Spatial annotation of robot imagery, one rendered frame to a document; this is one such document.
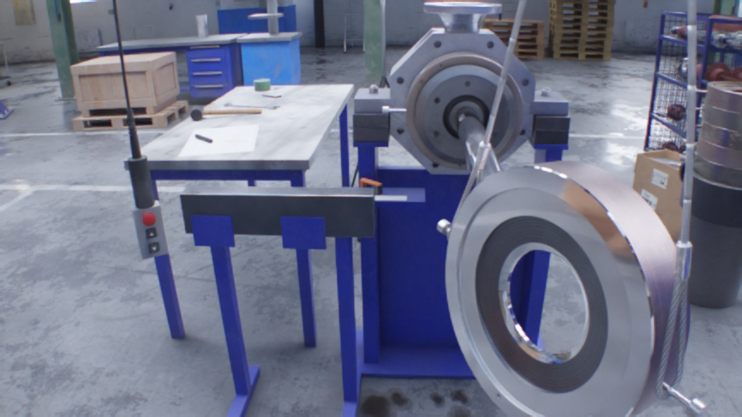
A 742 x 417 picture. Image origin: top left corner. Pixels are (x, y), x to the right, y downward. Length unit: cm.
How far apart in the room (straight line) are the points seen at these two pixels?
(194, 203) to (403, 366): 108
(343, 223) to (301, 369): 85
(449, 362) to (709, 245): 140
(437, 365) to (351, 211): 89
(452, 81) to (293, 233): 67
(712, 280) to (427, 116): 182
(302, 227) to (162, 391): 101
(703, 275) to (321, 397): 192
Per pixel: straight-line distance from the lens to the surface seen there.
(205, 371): 242
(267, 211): 174
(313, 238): 173
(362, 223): 170
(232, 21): 1255
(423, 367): 231
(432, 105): 169
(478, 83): 169
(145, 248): 133
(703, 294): 304
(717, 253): 294
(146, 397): 237
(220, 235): 181
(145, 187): 128
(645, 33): 1420
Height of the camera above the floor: 149
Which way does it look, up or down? 23 degrees down
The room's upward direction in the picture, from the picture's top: 1 degrees counter-clockwise
